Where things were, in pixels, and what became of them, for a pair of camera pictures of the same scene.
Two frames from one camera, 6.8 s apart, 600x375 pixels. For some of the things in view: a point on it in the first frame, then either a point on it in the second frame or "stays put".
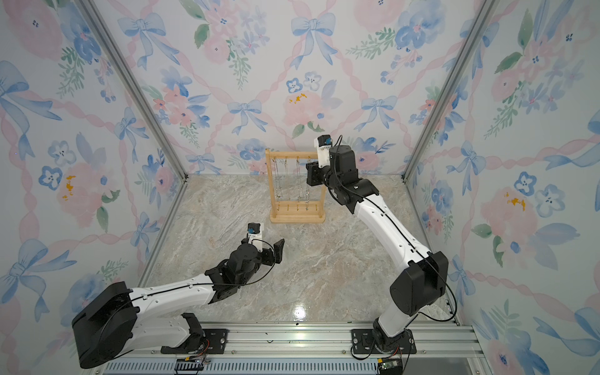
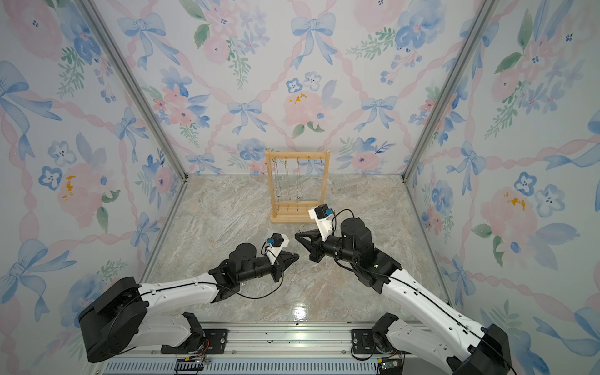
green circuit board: (384, 366) stays put
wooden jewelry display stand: (294, 212) stays put
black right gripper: (315, 170) → (314, 244)
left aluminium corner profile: (133, 83) stays put
